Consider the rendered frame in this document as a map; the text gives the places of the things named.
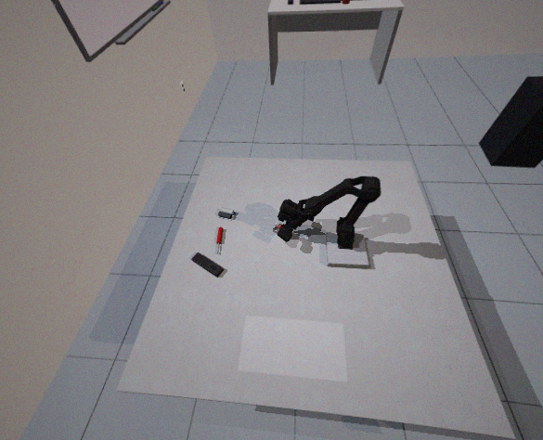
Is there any red screwdriver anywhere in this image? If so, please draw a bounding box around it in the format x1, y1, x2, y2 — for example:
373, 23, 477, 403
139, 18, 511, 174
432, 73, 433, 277
216, 227, 223, 253

